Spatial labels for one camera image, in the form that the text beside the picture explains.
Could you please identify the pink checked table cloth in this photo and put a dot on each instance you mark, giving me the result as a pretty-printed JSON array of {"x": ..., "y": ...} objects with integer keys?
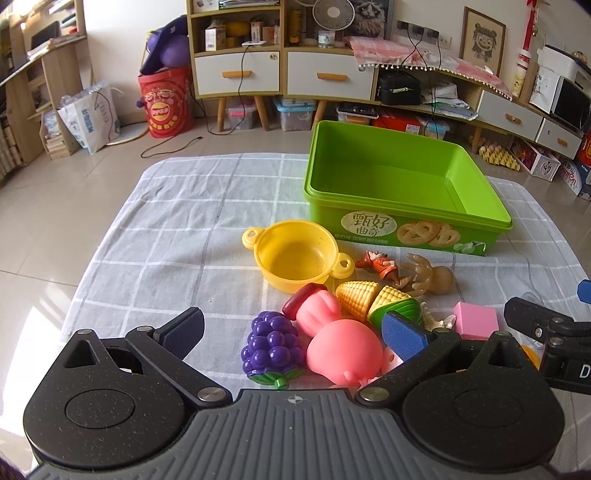
[{"x": 383, "y": 48}]

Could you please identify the white foam box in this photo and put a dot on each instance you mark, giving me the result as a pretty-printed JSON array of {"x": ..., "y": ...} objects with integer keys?
[{"x": 563, "y": 62}]

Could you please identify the pile of documents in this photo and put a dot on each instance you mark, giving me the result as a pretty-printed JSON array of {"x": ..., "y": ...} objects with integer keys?
[{"x": 450, "y": 99}]

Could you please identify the red toy figurine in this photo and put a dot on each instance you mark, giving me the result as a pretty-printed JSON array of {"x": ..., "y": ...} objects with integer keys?
[{"x": 381, "y": 265}]

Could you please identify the pink toy with red cap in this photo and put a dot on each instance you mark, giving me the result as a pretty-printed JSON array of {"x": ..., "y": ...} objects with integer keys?
[{"x": 318, "y": 309}]

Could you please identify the green plastic box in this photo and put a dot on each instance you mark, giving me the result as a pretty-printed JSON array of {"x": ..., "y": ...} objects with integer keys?
[{"x": 392, "y": 184}]

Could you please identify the microwave oven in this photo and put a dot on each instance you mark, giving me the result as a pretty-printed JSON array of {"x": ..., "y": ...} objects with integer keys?
[{"x": 572, "y": 104}]

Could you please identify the stack of papers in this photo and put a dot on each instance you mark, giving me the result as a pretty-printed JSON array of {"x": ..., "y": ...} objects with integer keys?
[{"x": 249, "y": 3}]

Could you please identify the white desk fan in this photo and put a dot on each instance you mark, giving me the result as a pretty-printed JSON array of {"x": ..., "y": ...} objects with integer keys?
[{"x": 332, "y": 14}]

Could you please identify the blue printed bag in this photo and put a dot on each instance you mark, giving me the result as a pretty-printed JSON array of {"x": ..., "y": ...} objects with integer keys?
[{"x": 575, "y": 177}]

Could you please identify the toy corn half green husk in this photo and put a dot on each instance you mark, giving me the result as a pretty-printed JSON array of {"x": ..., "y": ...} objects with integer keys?
[{"x": 392, "y": 300}]

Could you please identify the framed cartoon picture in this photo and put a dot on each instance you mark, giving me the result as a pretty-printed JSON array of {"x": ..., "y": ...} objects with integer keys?
[{"x": 482, "y": 39}]

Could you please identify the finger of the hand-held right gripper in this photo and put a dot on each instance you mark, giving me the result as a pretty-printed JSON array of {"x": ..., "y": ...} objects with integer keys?
[
  {"x": 526, "y": 311},
  {"x": 585, "y": 291}
]

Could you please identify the wooden bookshelf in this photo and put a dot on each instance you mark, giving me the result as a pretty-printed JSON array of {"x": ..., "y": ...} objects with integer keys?
[{"x": 51, "y": 69}]

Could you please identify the yellow toy pot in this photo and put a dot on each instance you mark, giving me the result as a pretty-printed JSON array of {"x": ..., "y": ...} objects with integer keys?
[{"x": 295, "y": 258}]

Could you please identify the pink toy pig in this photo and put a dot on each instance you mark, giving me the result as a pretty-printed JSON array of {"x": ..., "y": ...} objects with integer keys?
[{"x": 344, "y": 350}]

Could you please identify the small white drawer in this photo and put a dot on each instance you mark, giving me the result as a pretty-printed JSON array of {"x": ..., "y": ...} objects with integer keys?
[
  {"x": 496, "y": 104},
  {"x": 551, "y": 143}
]

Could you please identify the clear storage box blue lid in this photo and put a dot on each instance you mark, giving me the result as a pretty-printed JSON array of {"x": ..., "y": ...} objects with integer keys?
[{"x": 295, "y": 115}]

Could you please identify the red box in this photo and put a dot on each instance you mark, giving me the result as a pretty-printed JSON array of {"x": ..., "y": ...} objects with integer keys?
[{"x": 397, "y": 123}]

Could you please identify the white carton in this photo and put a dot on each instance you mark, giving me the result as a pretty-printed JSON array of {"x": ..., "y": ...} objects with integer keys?
[{"x": 215, "y": 38}]

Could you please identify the yellow toy corn half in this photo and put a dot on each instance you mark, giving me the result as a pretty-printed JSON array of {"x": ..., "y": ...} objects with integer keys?
[{"x": 355, "y": 297}]

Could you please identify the wooden shelf cabinet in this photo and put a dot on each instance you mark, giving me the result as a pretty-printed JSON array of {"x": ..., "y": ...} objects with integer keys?
[{"x": 236, "y": 57}]

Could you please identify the wooden low tv stand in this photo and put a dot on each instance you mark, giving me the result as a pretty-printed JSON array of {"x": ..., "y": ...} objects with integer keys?
[{"x": 471, "y": 92}]

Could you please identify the beige toy octopus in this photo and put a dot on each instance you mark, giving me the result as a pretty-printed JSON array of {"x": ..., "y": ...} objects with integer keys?
[{"x": 438, "y": 279}]

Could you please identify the red bucket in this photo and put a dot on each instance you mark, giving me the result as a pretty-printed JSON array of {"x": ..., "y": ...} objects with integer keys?
[{"x": 166, "y": 106}]

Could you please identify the black bag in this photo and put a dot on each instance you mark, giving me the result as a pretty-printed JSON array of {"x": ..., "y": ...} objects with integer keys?
[{"x": 399, "y": 87}]

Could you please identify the yellow can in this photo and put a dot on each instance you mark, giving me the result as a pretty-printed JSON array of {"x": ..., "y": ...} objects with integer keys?
[{"x": 296, "y": 25}]

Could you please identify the white crate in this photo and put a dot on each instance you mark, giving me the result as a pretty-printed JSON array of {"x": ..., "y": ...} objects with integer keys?
[{"x": 535, "y": 159}]

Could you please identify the white round fan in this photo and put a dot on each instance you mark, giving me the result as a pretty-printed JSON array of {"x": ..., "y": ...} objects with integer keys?
[{"x": 304, "y": 2}]

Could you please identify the purple toy grapes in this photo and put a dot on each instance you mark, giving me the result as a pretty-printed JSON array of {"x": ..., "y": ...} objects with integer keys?
[{"x": 270, "y": 344}]

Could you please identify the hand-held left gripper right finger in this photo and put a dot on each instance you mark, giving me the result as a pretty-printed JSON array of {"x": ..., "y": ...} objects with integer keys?
[{"x": 406, "y": 336}]

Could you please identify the framed cat picture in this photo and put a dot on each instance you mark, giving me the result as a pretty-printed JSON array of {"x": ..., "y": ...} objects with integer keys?
[{"x": 371, "y": 16}]

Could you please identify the grey checked cloth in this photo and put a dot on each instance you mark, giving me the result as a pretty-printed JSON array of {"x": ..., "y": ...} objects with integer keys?
[{"x": 184, "y": 230}]

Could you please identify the white paper bag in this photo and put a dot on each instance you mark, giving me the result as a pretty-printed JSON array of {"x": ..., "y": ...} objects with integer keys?
[{"x": 87, "y": 120}]

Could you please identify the white seashell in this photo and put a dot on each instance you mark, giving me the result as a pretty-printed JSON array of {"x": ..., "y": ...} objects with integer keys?
[{"x": 436, "y": 323}]

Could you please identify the red hanging ornament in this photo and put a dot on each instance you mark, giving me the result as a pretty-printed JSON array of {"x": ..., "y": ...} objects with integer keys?
[{"x": 528, "y": 27}]

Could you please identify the clear storage box pink lid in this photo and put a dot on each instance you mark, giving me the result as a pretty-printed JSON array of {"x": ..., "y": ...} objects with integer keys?
[{"x": 242, "y": 115}]

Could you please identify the purple plush toy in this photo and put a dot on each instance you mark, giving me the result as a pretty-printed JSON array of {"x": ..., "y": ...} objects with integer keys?
[{"x": 168, "y": 48}]

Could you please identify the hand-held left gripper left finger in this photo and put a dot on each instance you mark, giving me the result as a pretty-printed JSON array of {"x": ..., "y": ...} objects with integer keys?
[{"x": 182, "y": 333}]

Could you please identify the pink block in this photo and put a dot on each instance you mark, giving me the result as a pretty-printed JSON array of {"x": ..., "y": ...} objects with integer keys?
[{"x": 475, "y": 318}]

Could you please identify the large white drawer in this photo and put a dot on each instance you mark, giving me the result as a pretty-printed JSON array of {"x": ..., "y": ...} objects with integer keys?
[
  {"x": 217, "y": 83},
  {"x": 314, "y": 87}
]

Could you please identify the wall socket strip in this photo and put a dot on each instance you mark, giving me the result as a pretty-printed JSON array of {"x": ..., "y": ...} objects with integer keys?
[{"x": 422, "y": 32}]

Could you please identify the round white floor base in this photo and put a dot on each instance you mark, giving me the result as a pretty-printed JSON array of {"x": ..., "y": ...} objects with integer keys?
[{"x": 131, "y": 134}]

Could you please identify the wooden drawer cabinet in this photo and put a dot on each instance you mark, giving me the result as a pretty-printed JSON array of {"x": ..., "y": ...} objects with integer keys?
[{"x": 330, "y": 57}]

